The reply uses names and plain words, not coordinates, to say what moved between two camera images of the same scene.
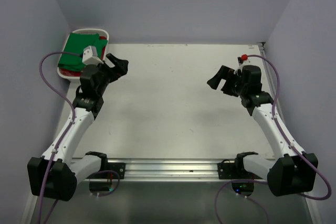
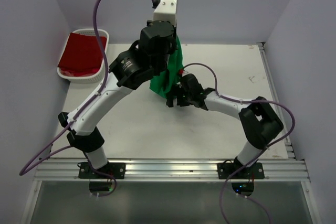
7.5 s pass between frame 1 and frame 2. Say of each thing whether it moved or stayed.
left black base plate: stayed
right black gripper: moved
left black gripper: moved
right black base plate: stayed
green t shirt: moved
